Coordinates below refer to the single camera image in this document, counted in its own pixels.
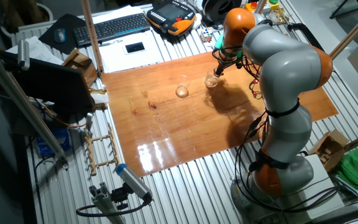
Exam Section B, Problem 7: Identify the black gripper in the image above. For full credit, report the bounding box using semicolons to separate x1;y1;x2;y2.
213;55;231;78

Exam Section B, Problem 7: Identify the clear glass beaker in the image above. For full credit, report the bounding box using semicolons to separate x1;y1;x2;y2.
175;76;190;99
203;68;220;90

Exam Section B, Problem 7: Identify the green wrist adapter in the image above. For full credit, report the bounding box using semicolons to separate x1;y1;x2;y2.
213;34;245;60

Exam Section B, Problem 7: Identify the colourful puzzle cube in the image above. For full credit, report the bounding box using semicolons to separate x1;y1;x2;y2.
200;27;214;44

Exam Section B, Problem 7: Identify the white figurine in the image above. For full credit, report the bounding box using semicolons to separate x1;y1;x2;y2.
193;12;203;30

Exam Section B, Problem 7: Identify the black round spool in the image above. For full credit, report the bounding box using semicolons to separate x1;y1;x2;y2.
202;0;244;23

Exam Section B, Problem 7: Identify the orange box with red button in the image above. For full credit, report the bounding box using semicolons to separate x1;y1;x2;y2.
244;1;259;13

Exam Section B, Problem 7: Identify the orange black teach pendant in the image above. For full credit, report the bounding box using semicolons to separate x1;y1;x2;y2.
146;0;197;35

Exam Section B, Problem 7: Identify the upright stand pole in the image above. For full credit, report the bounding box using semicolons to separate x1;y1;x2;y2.
254;0;269;15

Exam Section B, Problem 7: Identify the wooden board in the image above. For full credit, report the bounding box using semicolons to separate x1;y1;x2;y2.
100;46;340;179

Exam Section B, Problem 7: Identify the brass fitting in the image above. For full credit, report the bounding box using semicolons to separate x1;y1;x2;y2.
272;7;290;24

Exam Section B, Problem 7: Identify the yellow button box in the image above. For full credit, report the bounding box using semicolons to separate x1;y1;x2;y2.
267;0;281;12

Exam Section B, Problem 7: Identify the white smartphone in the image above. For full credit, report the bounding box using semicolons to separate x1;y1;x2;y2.
122;41;147;55

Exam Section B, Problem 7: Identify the white printed paper sheet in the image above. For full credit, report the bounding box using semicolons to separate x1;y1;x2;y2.
99;30;164;74

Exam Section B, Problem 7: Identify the black computer keyboard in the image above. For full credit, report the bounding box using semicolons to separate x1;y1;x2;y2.
72;12;151;48

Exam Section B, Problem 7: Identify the wooden rack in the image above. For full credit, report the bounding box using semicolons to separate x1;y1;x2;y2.
83;123;121;177

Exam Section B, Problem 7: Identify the cardboard box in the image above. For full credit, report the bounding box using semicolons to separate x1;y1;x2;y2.
308;129;351;174

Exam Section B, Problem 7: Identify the white robot platform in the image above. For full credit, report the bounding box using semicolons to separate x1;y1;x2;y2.
275;154;346;220

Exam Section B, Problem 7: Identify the wooden block stand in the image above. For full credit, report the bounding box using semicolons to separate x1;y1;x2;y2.
61;48;99;90

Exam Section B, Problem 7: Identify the black mouse pad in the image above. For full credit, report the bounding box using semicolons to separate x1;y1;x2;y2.
38;14;86;55

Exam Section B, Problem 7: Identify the black monitor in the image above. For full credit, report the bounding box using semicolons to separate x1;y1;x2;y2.
0;49;96;116

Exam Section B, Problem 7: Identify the blue packet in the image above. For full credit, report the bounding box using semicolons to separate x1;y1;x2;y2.
35;127;73;156

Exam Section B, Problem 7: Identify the aluminium profile beam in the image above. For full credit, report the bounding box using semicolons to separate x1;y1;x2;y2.
0;43;70;162

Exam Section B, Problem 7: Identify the cable harness with red light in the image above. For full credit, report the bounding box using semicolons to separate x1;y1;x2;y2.
211;46;264;101

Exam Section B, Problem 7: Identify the black curved hose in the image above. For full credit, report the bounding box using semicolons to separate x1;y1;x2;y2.
287;22;325;52

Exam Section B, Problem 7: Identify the silver depth camera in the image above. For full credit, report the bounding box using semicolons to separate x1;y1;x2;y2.
115;163;154;202
17;39;30;72

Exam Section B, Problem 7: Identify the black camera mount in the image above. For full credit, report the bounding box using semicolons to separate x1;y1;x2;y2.
110;183;131;211

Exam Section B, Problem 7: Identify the short aluminium profile post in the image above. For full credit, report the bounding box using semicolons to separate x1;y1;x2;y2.
88;182;127;224

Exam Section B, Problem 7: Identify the black camera cable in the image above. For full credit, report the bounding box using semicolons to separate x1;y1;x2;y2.
75;194;154;218

